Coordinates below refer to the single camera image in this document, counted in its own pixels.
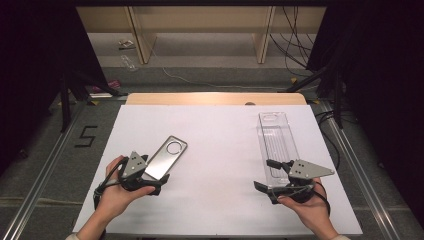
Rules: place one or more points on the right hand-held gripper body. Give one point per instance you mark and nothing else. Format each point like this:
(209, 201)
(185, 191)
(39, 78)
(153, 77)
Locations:
(306, 170)

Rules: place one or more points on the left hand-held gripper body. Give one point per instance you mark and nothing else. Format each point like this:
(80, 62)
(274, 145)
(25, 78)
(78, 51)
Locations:
(133, 166)

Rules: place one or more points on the grey phone case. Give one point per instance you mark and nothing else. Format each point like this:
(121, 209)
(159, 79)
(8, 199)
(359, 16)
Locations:
(165, 160)

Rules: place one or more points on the clear plastic tray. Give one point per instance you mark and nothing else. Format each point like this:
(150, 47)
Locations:
(276, 140)

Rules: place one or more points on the person's left hand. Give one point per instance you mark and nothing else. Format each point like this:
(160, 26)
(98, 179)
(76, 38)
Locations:
(115, 200)

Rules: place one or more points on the person's right hand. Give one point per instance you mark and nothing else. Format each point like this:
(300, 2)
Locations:
(313, 213)

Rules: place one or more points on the white table mat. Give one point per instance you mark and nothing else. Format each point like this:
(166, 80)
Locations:
(213, 173)

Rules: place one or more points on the black metal stand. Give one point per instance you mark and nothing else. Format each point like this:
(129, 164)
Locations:
(337, 106)
(65, 106)

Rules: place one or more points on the flat white item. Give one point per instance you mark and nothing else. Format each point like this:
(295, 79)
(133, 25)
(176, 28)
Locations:
(100, 95)

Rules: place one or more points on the pink item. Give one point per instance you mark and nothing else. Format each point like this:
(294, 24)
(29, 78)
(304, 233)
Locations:
(113, 85)

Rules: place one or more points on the clear plastic piece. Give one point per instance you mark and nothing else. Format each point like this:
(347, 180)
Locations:
(128, 62)

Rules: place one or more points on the small grey and black item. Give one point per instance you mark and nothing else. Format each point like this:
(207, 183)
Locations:
(126, 43)

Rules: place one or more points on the dark curtain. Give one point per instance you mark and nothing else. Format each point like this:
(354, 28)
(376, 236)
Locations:
(383, 83)
(30, 66)

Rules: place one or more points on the beige wooden shelf unit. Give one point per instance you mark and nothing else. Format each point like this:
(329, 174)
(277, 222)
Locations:
(200, 20)

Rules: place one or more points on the aluminium floor rail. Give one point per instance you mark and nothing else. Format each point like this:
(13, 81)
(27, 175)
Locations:
(360, 173)
(43, 166)

